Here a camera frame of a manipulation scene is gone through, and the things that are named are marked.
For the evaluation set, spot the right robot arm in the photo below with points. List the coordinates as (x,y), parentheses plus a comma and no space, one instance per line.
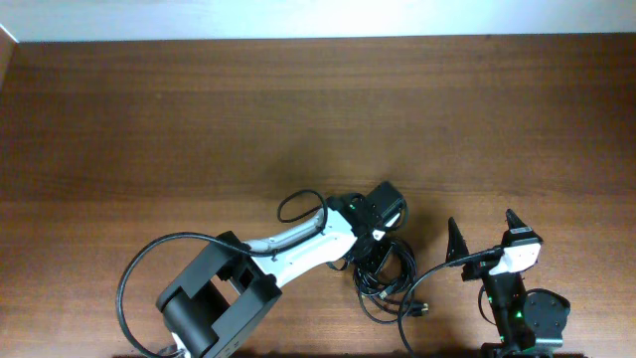
(530,322)

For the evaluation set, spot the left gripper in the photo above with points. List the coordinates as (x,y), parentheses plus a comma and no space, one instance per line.
(364,264)

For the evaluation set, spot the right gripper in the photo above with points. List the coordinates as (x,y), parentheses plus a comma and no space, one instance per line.
(483,266)

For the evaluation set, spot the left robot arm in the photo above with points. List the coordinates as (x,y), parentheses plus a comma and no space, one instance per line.
(212,307)

